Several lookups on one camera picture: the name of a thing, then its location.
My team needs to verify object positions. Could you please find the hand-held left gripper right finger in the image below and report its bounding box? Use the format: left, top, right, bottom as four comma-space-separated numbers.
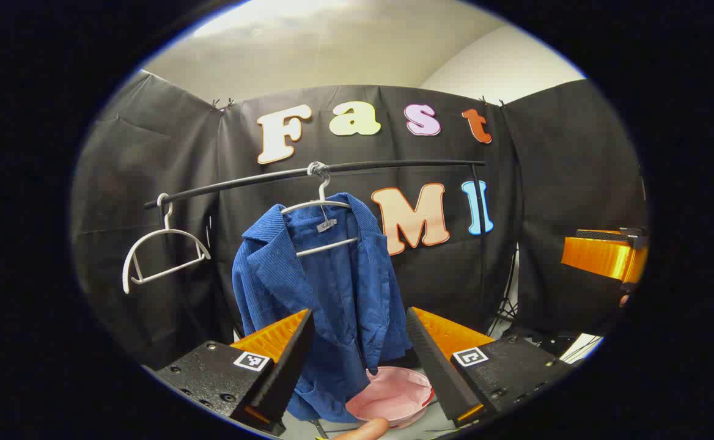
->
405, 307, 572, 428

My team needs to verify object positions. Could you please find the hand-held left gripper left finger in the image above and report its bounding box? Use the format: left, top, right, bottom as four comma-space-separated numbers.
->
155, 309, 316, 436

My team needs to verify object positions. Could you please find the pink laundry hamper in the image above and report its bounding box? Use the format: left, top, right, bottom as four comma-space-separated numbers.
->
345, 365, 436, 430

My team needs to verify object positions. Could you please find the blue corduroy shirt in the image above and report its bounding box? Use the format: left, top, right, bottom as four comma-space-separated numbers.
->
232, 192, 413, 424

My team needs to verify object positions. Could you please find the white plastic hanger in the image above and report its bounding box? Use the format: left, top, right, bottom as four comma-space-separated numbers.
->
281, 162, 361, 257
122, 193, 212, 295

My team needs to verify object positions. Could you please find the black tripod stand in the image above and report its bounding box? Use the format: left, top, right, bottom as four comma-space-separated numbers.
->
488, 244, 520, 325

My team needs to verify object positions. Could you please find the black clothes rail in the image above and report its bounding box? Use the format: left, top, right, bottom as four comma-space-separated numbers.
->
143, 159, 489, 294

